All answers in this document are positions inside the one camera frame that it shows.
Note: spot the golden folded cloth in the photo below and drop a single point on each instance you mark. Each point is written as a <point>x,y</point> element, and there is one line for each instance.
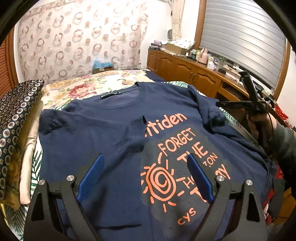
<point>13,178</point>

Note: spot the pink jug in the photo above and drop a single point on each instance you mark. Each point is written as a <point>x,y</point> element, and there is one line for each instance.
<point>203,55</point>

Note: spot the open cardboard box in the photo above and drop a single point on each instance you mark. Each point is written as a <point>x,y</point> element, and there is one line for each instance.
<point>173,48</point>

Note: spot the red basket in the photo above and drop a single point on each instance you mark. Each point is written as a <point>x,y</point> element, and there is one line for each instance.
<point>282,113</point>

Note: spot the floral cloth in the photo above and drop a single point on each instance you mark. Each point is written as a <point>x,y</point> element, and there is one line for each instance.
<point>185,42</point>

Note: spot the wooden louvred door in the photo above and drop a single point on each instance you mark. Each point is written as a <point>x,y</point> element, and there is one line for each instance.
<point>5,69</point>

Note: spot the beige lace curtain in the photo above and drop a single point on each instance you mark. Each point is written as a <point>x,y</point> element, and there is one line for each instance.
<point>177,16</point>

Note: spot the navy printed T-shirt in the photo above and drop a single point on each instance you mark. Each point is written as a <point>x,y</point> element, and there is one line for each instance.
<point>92,129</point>

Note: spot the purple pouch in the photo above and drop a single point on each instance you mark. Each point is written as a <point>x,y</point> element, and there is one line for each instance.
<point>157,43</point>

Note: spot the beige folded cloth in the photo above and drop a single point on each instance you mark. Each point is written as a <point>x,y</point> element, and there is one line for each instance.
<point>27,162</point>

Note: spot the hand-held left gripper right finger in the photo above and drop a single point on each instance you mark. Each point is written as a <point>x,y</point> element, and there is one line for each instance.
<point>200,179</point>

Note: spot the white fan heater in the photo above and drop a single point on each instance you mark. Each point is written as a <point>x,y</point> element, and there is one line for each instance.
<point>170,34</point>

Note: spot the circle patterned sheer curtain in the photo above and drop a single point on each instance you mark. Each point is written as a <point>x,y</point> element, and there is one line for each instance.
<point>69,34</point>

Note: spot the wooden window frame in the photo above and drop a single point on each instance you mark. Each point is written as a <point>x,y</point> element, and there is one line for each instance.
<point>200,23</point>

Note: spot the palm leaf printed sheet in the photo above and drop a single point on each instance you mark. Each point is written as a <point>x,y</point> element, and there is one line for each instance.
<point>35,166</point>

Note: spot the blue plastic bag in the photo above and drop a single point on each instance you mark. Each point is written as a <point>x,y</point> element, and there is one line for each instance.
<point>100,63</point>

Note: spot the small lavender object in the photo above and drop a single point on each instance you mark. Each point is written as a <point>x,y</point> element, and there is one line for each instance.
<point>212,66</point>

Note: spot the person's right hand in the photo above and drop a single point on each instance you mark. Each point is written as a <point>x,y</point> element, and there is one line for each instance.
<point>261,126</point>

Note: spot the grey window blind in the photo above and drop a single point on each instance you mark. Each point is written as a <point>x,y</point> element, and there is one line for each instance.
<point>242,34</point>

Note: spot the wooden cabinet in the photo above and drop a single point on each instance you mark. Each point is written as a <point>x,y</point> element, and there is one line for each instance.
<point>185,67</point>

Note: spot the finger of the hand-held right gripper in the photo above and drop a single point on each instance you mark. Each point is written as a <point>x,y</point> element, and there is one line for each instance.
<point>248,84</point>
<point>235,104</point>

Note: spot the floral bed blanket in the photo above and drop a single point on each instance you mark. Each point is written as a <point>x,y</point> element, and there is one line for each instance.
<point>78,89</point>

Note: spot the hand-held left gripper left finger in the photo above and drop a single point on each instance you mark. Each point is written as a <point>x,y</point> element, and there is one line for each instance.
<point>91,178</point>

